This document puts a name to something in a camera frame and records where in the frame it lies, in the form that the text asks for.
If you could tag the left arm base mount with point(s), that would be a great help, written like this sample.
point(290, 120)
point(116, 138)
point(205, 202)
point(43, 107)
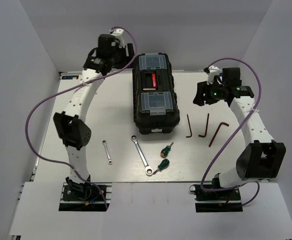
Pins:
point(84, 197)

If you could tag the green screwdriver orange cap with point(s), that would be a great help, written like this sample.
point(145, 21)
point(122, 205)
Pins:
point(165, 151)

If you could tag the green screwdriver dark cap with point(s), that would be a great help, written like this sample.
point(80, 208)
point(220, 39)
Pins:
point(163, 165)

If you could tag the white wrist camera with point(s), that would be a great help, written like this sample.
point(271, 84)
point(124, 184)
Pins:
point(118, 33)
point(212, 71)

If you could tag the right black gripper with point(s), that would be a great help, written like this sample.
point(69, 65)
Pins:
point(202, 88)

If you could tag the black plastic toolbox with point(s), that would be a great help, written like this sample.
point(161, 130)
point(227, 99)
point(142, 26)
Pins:
point(155, 105)

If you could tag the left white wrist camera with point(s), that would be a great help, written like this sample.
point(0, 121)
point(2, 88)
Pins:
point(118, 33)

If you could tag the large silver ratchet wrench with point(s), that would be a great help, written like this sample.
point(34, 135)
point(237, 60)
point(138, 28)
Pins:
point(148, 169)

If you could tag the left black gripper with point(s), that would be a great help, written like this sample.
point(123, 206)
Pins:
point(124, 51)

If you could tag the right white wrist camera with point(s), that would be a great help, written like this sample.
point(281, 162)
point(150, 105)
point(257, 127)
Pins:
point(212, 71)

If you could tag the brown hex key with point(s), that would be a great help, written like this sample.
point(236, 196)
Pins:
point(206, 127)
point(216, 132)
point(189, 126)

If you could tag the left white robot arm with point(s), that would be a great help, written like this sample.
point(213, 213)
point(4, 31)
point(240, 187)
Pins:
point(70, 123)

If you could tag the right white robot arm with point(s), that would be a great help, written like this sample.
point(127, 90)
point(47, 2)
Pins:
point(262, 156)

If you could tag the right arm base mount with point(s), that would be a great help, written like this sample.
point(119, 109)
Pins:
point(216, 202)

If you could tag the small silver ratchet wrench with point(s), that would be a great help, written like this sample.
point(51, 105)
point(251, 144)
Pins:
point(104, 142)

